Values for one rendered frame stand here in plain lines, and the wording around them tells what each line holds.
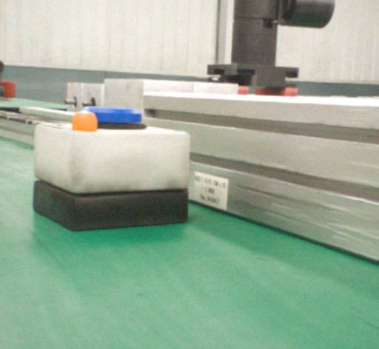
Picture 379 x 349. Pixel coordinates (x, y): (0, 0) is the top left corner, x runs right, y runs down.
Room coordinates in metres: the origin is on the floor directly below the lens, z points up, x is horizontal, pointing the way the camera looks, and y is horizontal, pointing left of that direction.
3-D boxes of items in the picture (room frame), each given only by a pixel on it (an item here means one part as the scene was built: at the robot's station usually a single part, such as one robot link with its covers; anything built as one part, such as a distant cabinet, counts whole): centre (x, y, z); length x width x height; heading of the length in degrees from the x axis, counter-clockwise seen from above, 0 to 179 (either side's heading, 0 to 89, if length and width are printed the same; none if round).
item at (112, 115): (0.46, 0.06, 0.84); 0.04 x 0.04 x 0.02
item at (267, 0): (0.88, -0.08, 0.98); 0.07 x 0.06 x 0.07; 115
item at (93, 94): (1.63, 0.22, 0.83); 0.11 x 0.10 x 0.10; 124
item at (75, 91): (1.74, 0.28, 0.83); 0.11 x 0.10 x 0.10; 120
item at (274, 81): (0.88, -0.08, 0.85); 0.07 x 0.07 x 0.09; 30
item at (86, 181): (0.46, 0.05, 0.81); 0.10 x 0.08 x 0.06; 120
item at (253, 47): (0.88, -0.07, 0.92); 0.10 x 0.07 x 0.07; 120
